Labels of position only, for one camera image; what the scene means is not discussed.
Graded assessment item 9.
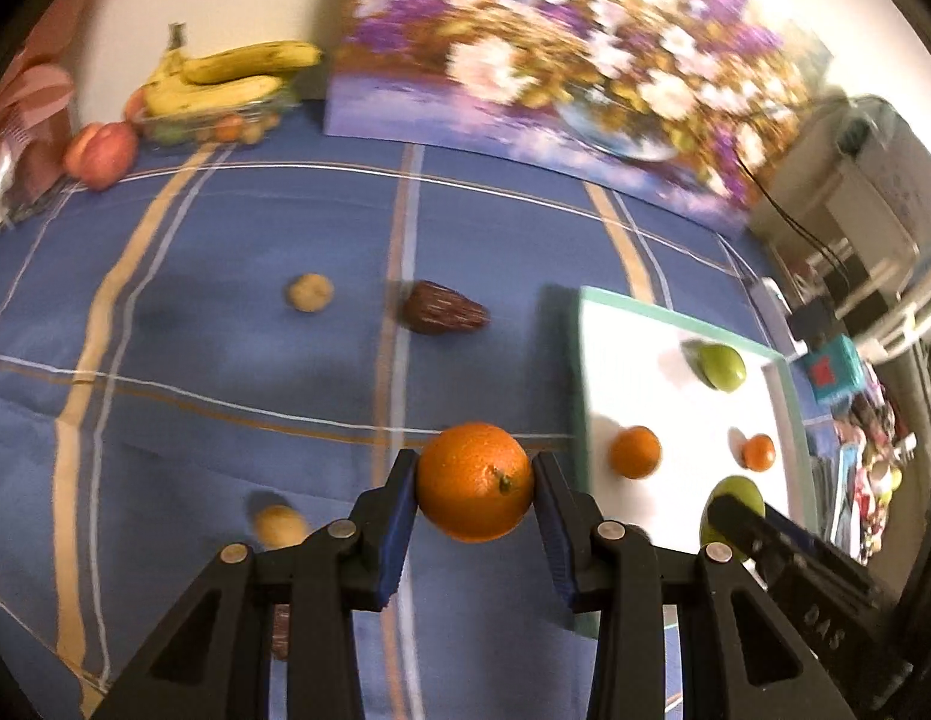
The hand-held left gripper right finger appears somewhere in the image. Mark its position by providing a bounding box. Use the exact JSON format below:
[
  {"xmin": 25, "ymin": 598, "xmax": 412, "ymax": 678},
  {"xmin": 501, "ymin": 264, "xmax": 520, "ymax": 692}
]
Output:
[{"xmin": 531, "ymin": 451, "xmax": 860, "ymax": 720}]

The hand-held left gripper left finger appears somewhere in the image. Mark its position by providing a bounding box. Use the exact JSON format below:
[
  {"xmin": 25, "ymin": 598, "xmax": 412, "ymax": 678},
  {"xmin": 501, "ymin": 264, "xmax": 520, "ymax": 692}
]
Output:
[{"xmin": 91, "ymin": 448, "xmax": 420, "ymax": 720}]

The large orange with stem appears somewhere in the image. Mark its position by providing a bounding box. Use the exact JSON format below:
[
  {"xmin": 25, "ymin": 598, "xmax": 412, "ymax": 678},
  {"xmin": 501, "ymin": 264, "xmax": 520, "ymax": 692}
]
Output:
[{"xmin": 415, "ymin": 422, "xmax": 536, "ymax": 545}]

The yellowish longan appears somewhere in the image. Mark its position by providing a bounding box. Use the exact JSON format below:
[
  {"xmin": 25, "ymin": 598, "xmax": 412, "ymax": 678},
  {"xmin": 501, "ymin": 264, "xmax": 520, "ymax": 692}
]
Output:
[{"xmin": 253, "ymin": 505, "xmax": 311, "ymax": 550}]

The round orange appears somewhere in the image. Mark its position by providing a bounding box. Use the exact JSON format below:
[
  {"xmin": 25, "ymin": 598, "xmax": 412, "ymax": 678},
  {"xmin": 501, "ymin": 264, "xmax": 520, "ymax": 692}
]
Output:
[{"xmin": 609, "ymin": 425, "xmax": 663, "ymax": 480}]

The green jujube fruit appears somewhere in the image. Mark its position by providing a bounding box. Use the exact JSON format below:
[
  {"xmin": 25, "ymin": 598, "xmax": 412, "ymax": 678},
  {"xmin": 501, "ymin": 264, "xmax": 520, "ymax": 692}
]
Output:
[
  {"xmin": 699, "ymin": 475, "xmax": 767, "ymax": 560},
  {"xmin": 686, "ymin": 341, "xmax": 747, "ymax": 393}
]

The small orange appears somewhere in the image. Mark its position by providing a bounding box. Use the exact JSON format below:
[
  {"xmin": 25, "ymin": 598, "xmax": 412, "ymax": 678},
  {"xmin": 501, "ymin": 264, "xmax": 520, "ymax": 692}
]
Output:
[{"xmin": 739, "ymin": 433, "xmax": 777, "ymax": 473}]

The teal tray with white inside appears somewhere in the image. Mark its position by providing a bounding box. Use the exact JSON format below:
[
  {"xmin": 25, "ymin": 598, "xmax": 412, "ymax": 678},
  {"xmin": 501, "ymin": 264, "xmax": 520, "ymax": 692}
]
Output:
[{"xmin": 569, "ymin": 285, "xmax": 821, "ymax": 642}]

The brown longan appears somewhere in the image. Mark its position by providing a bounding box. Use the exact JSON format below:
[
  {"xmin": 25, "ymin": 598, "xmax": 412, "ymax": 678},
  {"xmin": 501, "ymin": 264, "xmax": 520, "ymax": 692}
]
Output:
[{"xmin": 287, "ymin": 273, "xmax": 336, "ymax": 314}]

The teal box with red label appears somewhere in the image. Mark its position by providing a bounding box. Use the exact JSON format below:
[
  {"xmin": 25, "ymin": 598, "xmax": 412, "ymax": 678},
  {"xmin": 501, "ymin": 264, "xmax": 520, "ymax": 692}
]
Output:
[{"xmin": 806, "ymin": 336, "xmax": 863, "ymax": 404}]

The white rack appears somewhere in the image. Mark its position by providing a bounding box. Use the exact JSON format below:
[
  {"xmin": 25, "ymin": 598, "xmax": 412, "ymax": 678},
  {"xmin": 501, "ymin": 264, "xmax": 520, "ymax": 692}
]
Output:
[{"xmin": 803, "ymin": 240, "xmax": 931, "ymax": 361}]

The black power adapter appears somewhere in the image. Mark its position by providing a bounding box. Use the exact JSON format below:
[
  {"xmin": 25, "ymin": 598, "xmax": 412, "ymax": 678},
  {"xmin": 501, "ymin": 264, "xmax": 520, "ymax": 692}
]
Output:
[{"xmin": 786, "ymin": 298, "xmax": 837, "ymax": 342}]

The white power strip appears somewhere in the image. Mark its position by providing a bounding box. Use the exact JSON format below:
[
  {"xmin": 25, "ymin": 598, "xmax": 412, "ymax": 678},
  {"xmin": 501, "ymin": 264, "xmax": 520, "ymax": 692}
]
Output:
[{"xmin": 750, "ymin": 277, "xmax": 800, "ymax": 346}]

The clear plastic fruit container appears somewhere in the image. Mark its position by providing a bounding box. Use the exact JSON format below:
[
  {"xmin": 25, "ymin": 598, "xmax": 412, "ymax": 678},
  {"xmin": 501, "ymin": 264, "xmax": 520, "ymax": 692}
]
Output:
[{"xmin": 139, "ymin": 86, "xmax": 302, "ymax": 147}]

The yellow banana bunch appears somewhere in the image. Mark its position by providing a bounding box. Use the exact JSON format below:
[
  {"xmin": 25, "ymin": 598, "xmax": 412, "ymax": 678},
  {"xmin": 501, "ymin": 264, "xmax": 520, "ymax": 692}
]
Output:
[{"xmin": 139, "ymin": 24, "xmax": 324, "ymax": 119}]

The floral painting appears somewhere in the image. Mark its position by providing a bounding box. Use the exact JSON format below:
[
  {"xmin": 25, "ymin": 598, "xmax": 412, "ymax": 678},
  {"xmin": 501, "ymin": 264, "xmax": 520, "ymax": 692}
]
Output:
[{"xmin": 325, "ymin": 0, "xmax": 837, "ymax": 237}]

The orange-red peach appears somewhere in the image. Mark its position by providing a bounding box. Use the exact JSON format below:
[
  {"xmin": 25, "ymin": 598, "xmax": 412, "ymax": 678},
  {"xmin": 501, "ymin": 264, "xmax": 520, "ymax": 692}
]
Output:
[{"xmin": 62, "ymin": 127, "xmax": 99, "ymax": 181}]

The pink wrapped flower bouquet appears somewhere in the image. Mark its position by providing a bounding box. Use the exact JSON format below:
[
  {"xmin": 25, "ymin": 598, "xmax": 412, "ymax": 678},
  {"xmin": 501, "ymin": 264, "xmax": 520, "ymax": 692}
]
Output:
[{"xmin": 0, "ymin": 0, "xmax": 103, "ymax": 222}]

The black cable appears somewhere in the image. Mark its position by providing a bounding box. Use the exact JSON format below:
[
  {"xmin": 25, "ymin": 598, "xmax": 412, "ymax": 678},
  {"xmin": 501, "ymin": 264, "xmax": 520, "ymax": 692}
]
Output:
[{"xmin": 735, "ymin": 150, "xmax": 849, "ymax": 301}]

